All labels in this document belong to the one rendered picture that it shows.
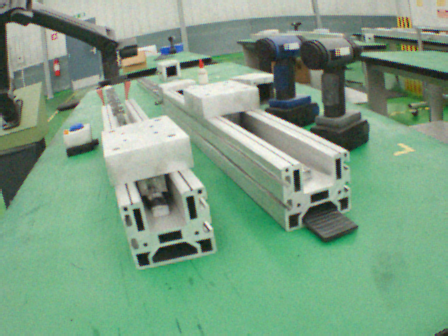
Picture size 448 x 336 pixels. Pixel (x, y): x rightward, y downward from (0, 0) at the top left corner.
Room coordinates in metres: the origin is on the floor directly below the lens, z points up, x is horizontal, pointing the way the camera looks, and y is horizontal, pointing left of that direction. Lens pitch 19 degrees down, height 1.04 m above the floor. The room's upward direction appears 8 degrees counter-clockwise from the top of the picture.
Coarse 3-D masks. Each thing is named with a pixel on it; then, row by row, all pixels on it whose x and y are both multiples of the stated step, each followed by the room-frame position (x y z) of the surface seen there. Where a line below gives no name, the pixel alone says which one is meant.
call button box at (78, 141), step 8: (80, 128) 1.06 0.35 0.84; (88, 128) 1.05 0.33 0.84; (64, 136) 1.03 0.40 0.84; (72, 136) 1.03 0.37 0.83; (80, 136) 1.04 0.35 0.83; (88, 136) 1.04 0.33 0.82; (72, 144) 1.03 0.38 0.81; (80, 144) 1.04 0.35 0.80; (88, 144) 1.04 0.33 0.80; (96, 144) 1.08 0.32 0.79; (72, 152) 1.03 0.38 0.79; (80, 152) 1.04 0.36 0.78
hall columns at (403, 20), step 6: (396, 0) 8.23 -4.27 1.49; (402, 0) 7.97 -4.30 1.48; (396, 6) 8.23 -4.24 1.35; (402, 6) 7.97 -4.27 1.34; (408, 6) 8.00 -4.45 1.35; (396, 12) 8.23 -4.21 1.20; (402, 12) 8.19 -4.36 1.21; (408, 12) 7.99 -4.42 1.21; (396, 18) 8.24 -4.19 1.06; (402, 18) 8.01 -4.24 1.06; (408, 18) 7.96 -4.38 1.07; (402, 24) 8.05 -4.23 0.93; (408, 24) 7.96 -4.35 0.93; (402, 48) 8.18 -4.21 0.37; (408, 48) 7.95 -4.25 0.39; (414, 48) 7.97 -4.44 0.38
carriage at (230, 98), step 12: (216, 84) 0.94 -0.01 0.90; (228, 84) 0.91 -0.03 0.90; (240, 84) 0.89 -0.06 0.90; (192, 96) 0.86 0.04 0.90; (204, 96) 0.80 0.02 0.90; (216, 96) 0.80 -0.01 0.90; (228, 96) 0.81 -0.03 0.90; (240, 96) 0.81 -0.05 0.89; (252, 96) 0.82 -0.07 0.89; (192, 108) 0.88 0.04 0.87; (204, 108) 0.79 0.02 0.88; (216, 108) 0.80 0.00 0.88; (228, 108) 0.81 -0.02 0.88; (240, 108) 0.81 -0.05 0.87; (252, 108) 0.82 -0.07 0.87; (228, 120) 0.82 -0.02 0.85; (240, 120) 0.83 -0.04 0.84
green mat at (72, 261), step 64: (64, 128) 1.47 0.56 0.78; (384, 128) 0.87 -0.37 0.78; (64, 192) 0.75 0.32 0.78; (384, 192) 0.54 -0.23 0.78; (0, 256) 0.49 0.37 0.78; (64, 256) 0.48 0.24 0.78; (128, 256) 0.47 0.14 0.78; (256, 256) 0.44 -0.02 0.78; (320, 256) 0.41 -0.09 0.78; (384, 256) 0.38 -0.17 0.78; (0, 320) 0.32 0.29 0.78; (64, 320) 0.33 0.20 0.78; (128, 320) 0.33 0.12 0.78; (192, 320) 0.33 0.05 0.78; (256, 320) 0.31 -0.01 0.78; (320, 320) 0.29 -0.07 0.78; (384, 320) 0.26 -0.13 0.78
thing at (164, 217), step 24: (120, 120) 1.08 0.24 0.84; (120, 192) 0.48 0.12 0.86; (168, 192) 0.56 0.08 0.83; (192, 192) 0.46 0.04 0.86; (144, 216) 0.44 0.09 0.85; (168, 216) 0.48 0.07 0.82; (192, 216) 0.47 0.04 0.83; (144, 240) 0.44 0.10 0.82; (168, 240) 0.45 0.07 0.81; (192, 240) 0.46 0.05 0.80; (144, 264) 0.44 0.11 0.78
